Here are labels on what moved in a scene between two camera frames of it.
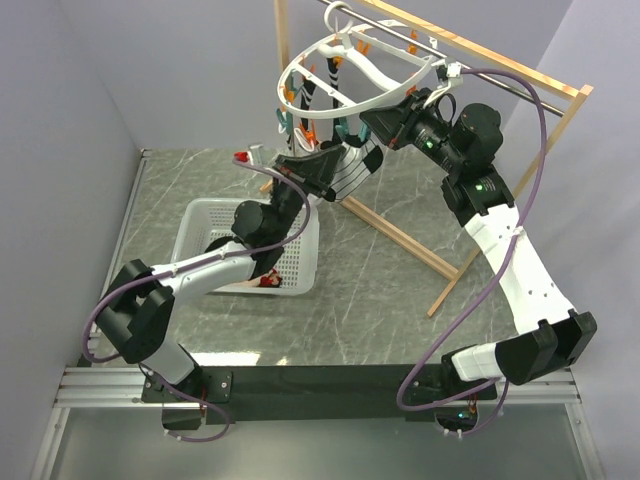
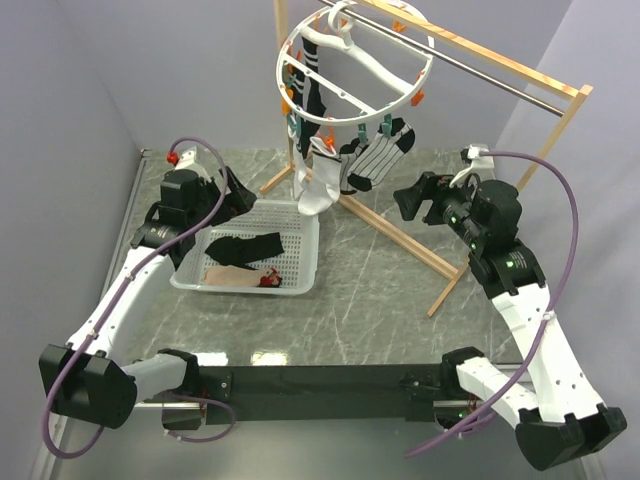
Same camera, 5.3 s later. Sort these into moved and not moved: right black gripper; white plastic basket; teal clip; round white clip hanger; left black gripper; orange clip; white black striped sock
Moved: white black striped sock; left black gripper; right black gripper; round white clip hanger; orange clip
Not moved: white plastic basket; teal clip
